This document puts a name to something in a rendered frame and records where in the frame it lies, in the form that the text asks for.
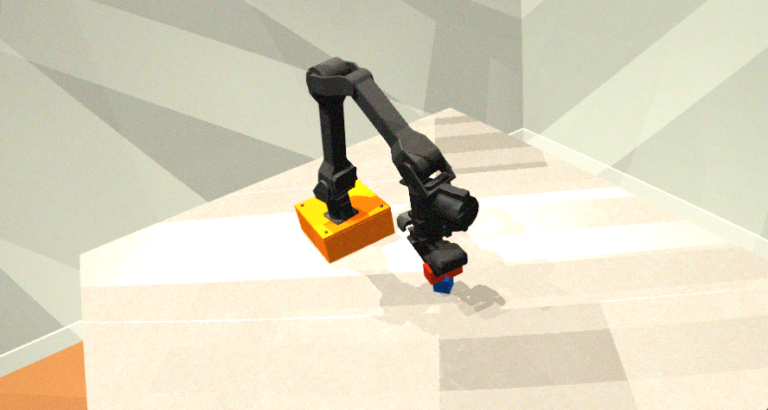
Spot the red cube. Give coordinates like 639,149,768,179
423,263,446,285
446,266,463,279

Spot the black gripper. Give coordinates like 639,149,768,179
396,210,468,277

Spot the blue cube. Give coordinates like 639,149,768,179
433,275,454,294

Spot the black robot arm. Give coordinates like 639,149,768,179
306,57,479,238

